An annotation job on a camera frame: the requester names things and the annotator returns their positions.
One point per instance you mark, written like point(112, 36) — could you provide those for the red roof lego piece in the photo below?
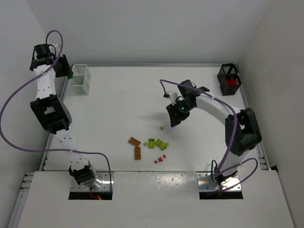
point(232, 82)

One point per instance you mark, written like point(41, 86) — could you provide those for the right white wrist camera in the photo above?
point(173, 96)

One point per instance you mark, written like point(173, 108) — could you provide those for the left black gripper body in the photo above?
point(38, 61)

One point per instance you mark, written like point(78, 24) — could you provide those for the metal base plate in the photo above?
point(101, 183)
point(206, 184)

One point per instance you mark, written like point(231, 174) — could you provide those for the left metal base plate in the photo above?
point(101, 183)

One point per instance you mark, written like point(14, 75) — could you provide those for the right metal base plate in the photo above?
point(206, 184)

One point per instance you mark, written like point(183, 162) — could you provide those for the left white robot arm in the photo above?
point(53, 115)

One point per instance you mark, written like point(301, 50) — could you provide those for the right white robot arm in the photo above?
point(242, 132)

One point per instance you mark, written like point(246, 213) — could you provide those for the lime lego with stud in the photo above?
point(164, 146)

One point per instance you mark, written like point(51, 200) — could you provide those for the white slotted container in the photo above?
point(80, 83)

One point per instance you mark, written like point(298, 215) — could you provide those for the black slotted container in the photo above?
point(228, 71)

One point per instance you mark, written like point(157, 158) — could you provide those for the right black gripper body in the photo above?
point(175, 111)

